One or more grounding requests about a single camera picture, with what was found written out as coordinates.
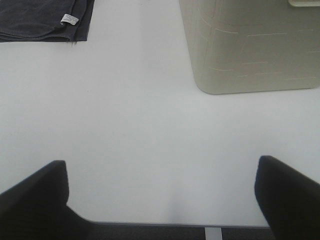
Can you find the beige plastic storage bin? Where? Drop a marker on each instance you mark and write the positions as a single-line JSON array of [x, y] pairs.
[[241, 46]]

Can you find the dark grey towel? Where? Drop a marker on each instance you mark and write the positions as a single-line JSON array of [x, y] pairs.
[[45, 20]]

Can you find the white table leg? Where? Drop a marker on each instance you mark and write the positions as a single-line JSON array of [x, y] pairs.
[[213, 233]]

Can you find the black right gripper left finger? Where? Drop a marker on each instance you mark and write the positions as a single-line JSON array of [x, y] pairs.
[[36, 208]]

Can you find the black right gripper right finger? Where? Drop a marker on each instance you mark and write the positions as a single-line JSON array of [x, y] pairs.
[[289, 200]]

